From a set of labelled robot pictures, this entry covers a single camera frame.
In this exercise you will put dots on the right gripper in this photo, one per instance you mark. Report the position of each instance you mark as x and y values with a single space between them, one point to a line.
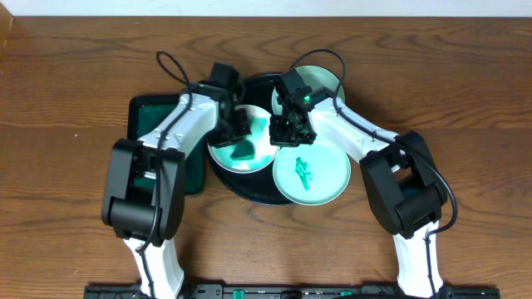
277 137

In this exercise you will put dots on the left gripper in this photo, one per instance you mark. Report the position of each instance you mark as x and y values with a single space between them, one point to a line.
232 134

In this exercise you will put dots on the green sponge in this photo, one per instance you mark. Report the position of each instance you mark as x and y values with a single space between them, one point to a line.
244 150

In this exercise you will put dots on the white plate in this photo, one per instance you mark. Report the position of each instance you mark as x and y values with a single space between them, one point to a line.
259 120

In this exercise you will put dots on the mint green plate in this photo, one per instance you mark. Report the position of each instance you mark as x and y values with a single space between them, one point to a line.
314 76
313 174

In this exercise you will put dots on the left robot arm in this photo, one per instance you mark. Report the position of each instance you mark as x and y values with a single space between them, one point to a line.
145 185

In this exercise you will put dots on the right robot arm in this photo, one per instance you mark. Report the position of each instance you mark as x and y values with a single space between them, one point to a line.
404 189

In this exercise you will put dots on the round black tray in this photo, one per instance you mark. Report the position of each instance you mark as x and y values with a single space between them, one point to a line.
259 186

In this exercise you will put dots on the black rectangular tray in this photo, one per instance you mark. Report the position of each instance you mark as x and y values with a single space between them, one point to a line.
145 113

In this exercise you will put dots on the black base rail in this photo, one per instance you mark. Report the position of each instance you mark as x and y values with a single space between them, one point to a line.
216 291

